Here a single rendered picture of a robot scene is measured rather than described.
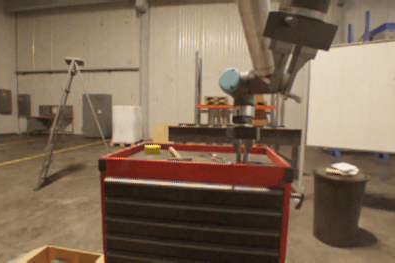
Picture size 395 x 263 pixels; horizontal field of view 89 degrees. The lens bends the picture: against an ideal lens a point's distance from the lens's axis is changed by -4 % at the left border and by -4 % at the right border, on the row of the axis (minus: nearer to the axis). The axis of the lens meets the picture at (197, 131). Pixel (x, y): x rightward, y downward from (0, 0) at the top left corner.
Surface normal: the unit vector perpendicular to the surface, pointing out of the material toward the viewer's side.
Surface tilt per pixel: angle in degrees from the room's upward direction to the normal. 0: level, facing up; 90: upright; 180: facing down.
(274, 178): 90
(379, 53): 90
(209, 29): 90
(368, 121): 90
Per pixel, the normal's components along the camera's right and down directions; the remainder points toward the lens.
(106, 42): -0.14, 0.08
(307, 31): 0.08, 0.48
